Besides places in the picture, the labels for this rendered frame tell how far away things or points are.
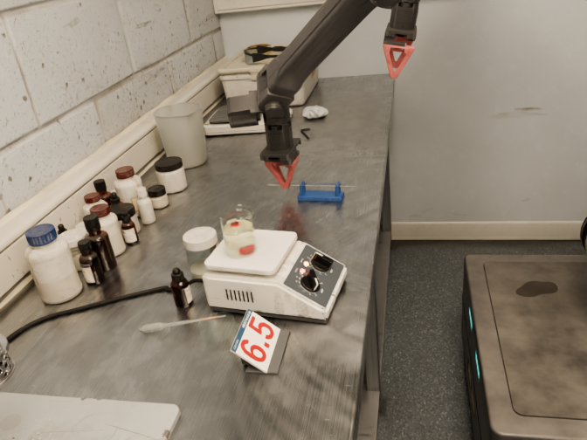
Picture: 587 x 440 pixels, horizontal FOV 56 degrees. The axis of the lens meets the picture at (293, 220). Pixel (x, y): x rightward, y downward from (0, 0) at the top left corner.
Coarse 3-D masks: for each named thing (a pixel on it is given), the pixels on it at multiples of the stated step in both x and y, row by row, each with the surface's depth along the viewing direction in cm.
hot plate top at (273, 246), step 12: (264, 240) 89; (276, 240) 89; (288, 240) 88; (216, 252) 87; (264, 252) 86; (276, 252) 85; (204, 264) 85; (216, 264) 84; (228, 264) 84; (240, 264) 84; (252, 264) 83; (264, 264) 83; (276, 264) 82
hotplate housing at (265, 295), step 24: (288, 264) 86; (216, 288) 85; (240, 288) 84; (264, 288) 82; (288, 288) 81; (336, 288) 86; (240, 312) 86; (264, 312) 84; (288, 312) 83; (312, 312) 81
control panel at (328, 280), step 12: (312, 252) 90; (300, 264) 87; (336, 264) 90; (288, 276) 83; (300, 276) 84; (324, 276) 86; (336, 276) 88; (300, 288) 82; (324, 288) 84; (324, 300) 82
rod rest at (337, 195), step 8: (304, 192) 122; (312, 192) 122; (320, 192) 122; (328, 192) 121; (336, 192) 118; (304, 200) 121; (312, 200) 120; (320, 200) 120; (328, 200) 119; (336, 200) 119
